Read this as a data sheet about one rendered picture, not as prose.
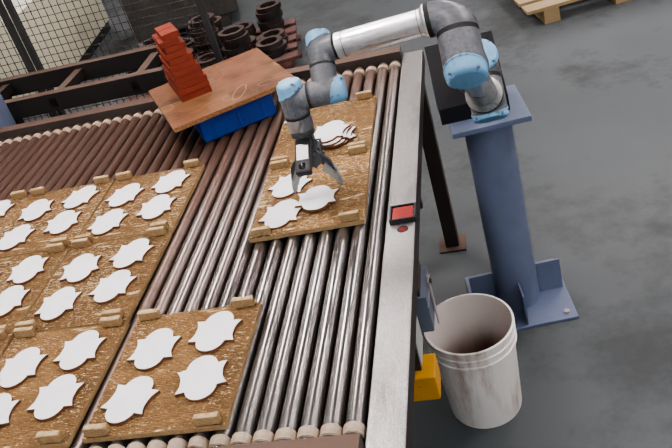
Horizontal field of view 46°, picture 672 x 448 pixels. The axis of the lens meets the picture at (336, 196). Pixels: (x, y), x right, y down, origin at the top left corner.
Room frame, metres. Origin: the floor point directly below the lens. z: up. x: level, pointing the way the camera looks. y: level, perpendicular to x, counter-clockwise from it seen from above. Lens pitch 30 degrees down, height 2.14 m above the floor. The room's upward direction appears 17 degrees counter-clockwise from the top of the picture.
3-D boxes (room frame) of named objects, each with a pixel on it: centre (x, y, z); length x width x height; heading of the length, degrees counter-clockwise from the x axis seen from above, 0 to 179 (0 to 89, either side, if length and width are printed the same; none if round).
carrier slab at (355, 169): (2.14, 0.07, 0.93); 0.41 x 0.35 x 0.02; 167
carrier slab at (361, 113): (2.55, -0.03, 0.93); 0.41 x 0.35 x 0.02; 166
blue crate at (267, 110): (2.95, 0.30, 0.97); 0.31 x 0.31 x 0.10; 15
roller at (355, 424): (2.08, -0.14, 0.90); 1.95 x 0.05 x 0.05; 165
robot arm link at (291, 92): (2.10, 0.03, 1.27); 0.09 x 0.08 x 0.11; 79
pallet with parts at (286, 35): (6.02, 0.59, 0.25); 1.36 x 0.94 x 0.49; 83
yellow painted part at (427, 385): (1.52, -0.08, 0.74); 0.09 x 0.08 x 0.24; 165
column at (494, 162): (2.47, -0.59, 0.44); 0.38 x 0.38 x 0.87; 82
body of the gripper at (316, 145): (2.11, 0.04, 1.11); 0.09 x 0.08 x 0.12; 167
